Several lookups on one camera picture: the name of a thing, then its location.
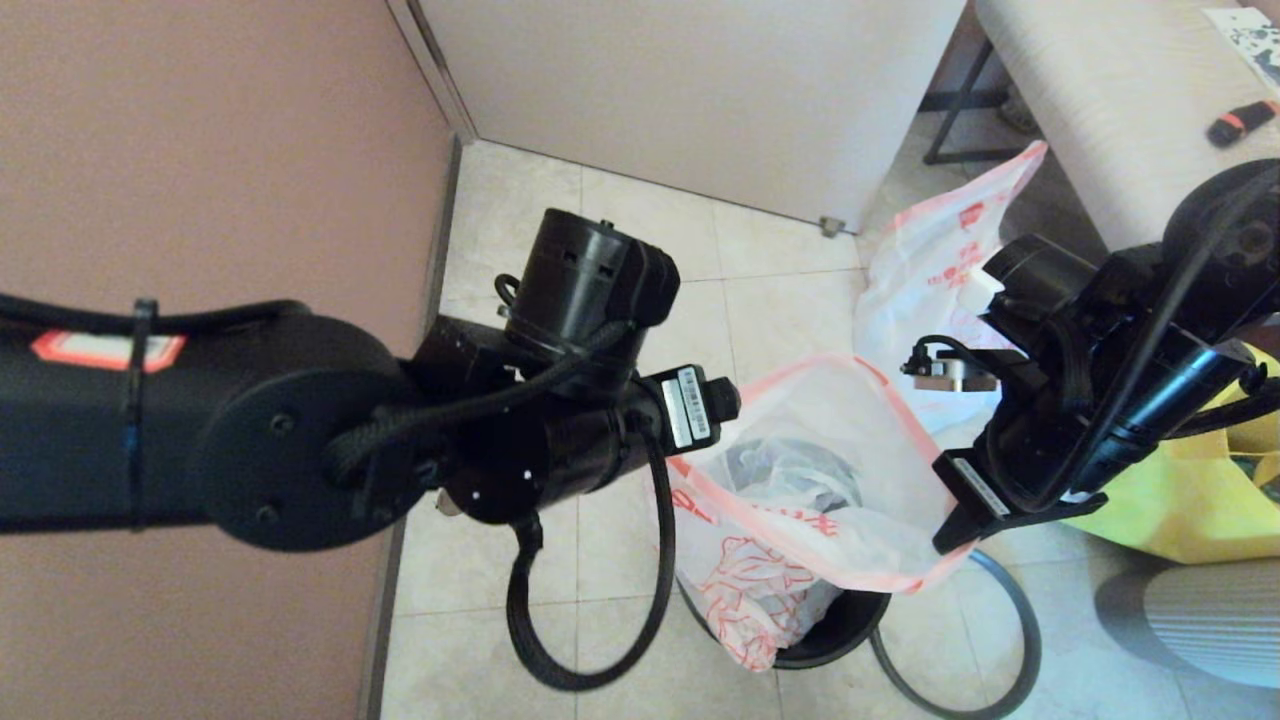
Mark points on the black round trash bin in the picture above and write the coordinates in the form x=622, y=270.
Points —
x=840, y=630

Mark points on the white red-print trash bag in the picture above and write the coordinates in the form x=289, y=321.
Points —
x=820, y=440
x=910, y=280

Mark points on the grey ribbed round object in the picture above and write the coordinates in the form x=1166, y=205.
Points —
x=1210, y=625

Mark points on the black metal table frame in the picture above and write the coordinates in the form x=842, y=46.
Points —
x=975, y=155

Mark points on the black and orange marker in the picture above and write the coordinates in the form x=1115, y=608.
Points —
x=1240, y=122

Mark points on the white wood-grain table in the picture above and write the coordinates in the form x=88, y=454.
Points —
x=1100, y=100

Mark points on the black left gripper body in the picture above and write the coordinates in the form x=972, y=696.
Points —
x=640, y=430

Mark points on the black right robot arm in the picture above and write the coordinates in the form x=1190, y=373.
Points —
x=1150, y=330

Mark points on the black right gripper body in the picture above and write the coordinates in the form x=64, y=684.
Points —
x=1030, y=470

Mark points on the black-patterned white paper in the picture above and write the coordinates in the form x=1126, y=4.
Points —
x=1255, y=40

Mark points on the metal door bottom latch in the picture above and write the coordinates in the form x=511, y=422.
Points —
x=831, y=226

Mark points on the white door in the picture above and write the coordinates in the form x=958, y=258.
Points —
x=700, y=100

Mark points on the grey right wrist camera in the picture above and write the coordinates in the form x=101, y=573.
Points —
x=950, y=372

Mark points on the yellow fabric bag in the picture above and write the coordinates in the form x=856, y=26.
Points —
x=1200, y=500

